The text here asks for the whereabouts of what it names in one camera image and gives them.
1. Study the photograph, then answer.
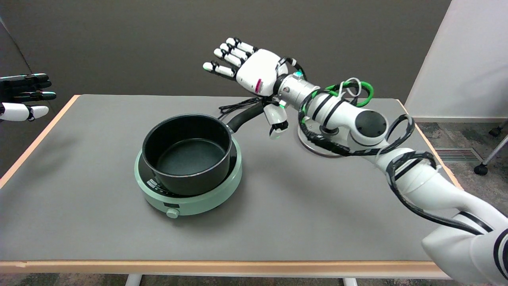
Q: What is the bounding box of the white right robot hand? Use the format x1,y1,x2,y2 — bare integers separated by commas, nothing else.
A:
203,37,289,140

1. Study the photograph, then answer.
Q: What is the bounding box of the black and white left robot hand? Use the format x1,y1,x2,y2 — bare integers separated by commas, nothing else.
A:
0,73,57,122

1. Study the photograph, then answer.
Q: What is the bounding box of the black pot with long handle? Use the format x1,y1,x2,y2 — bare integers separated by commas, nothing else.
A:
142,101,266,196

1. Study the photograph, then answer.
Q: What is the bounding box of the glass pot lid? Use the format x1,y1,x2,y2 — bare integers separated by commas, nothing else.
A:
298,119,348,158

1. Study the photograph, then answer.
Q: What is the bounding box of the grey table mat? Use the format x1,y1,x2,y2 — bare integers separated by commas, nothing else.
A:
0,95,463,262

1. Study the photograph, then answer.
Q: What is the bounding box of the green induction cooker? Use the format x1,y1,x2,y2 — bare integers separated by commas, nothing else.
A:
134,137,243,219

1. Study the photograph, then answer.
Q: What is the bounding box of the floor vent grille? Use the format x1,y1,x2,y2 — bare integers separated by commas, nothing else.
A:
435,148,483,162

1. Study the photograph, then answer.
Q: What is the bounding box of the chair leg with black caster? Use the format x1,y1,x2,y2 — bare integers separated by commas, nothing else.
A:
489,119,508,137
474,135,508,176

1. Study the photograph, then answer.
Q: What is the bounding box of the black power cord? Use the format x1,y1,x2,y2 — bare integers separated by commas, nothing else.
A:
218,97,262,120

